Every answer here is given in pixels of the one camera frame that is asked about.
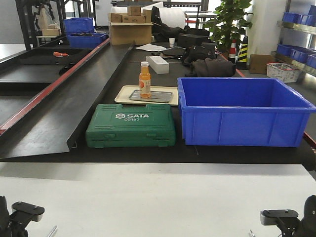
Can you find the blue crate on left table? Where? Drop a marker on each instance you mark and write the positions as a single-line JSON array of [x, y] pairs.
[[87, 40]]

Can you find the black yellow traffic cone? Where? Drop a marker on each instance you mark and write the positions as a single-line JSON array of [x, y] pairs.
[[241, 62]]

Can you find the white paper cup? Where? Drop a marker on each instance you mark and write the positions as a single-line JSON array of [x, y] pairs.
[[172, 42]]

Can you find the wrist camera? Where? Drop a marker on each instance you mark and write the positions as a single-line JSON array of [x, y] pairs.
[[33, 212], [270, 217]]

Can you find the beige plastic tray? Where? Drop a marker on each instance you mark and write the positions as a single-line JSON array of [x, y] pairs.
[[126, 91]]

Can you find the white rectangular box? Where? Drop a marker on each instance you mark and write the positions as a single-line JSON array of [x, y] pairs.
[[158, 64]]

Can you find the small metal tray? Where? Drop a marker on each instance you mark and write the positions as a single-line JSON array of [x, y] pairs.
[[156, 96]]

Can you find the black equipment case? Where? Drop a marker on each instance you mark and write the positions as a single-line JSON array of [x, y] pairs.
[[186, 41]]

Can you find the brown cardboard box on floor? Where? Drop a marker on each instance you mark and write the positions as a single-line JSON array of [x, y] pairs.
[[258, 63]]

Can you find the large blue plastic bin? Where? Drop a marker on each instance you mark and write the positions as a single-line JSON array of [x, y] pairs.
[[242, 112]]

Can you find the orange handled tool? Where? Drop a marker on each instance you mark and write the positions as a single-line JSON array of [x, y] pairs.
[[58, 54]]

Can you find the red white traffic cone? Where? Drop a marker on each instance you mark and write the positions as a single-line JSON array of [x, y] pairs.
[[232, 52]]

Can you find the orange juice bottle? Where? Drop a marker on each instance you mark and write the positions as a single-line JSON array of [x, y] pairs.
[[145, 80]]

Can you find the dark grey bag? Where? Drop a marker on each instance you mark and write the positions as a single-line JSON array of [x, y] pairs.
[[208, 68]]

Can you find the white red basket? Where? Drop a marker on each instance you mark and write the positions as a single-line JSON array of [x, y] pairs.
[[283, 72]]

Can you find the large cardboard box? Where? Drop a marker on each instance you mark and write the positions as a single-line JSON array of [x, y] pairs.
[[125, 33]]

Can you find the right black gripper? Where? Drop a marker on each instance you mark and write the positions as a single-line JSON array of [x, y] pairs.
[[291, 226]]

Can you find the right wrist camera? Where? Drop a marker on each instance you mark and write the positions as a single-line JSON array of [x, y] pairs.
[[270, 217]]

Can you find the green potted plant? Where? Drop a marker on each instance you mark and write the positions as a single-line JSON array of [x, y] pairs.
[[229, 24]]

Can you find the green SATA tool case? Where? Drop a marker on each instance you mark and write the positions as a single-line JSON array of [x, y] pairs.
[[113, 125]]

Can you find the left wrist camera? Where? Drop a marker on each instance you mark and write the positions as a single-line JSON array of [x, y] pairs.
[[33, 212]]

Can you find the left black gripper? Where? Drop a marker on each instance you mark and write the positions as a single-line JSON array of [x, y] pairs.
[[11, 225]]

